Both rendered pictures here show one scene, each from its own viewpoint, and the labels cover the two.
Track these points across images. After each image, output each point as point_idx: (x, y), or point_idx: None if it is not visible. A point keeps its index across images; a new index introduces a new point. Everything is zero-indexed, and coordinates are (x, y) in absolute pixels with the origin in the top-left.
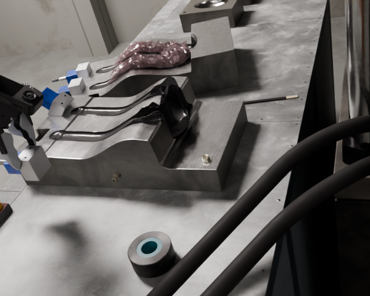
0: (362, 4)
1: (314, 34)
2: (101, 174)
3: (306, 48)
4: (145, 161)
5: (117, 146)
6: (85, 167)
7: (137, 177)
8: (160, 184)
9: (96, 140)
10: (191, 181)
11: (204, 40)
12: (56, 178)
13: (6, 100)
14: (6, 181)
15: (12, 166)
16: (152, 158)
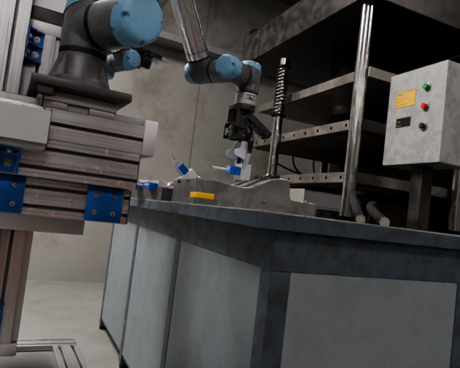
0: (357, 152)
1: None
2: (253, 200)
3: None
4: (282, 194)
5: (272, 182)
6: (245, 194)
7: (274, 204)
8: (285, 211)
9: None
10: (301, 210)
11: None
12: (220, 201)
13: (261, 126)
14: (173, 201)
15: (245, 163)
16: (287, 193)
